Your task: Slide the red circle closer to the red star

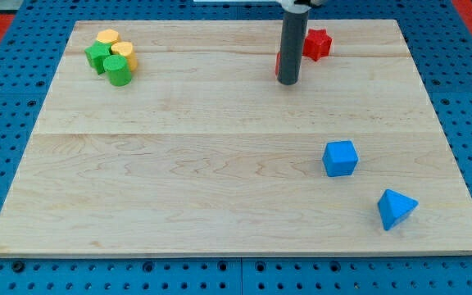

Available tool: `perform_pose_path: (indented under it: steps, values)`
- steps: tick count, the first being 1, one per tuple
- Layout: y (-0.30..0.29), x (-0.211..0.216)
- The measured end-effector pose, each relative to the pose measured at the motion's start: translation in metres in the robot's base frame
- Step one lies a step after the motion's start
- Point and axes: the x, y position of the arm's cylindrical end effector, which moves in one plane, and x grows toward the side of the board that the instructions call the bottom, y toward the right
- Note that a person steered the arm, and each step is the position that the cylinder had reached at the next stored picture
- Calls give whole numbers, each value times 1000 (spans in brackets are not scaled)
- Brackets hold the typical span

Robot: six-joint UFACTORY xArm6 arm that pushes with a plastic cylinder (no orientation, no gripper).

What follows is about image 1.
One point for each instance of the red circle block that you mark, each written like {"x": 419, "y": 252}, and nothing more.
{"x": 277, "y": 62}

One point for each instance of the red star block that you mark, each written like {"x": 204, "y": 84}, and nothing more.
{"x": 317, "y": 44}

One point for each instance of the green star block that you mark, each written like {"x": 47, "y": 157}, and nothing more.
{"x": 96, "y": 54}

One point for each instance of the wooden board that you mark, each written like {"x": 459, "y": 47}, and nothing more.
{"x": 204, "y": 153}

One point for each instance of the blue cube block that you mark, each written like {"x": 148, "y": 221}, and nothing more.
{"x": 340, "y": 158}

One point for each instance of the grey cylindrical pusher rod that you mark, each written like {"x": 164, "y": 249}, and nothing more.
{"x": 291, "y": 46}

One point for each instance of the green cylinder block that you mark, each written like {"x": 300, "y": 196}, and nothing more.
{"x": 117, "y": 69}

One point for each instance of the yellow heart block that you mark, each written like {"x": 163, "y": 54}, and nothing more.
{"x": 126, "y": 49}

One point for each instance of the blue triangle block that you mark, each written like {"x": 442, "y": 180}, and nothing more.
{"x": 394, "y": 208}

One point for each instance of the yellow hexagon block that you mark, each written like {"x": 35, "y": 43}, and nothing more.
{"x": 109, "y": 36}

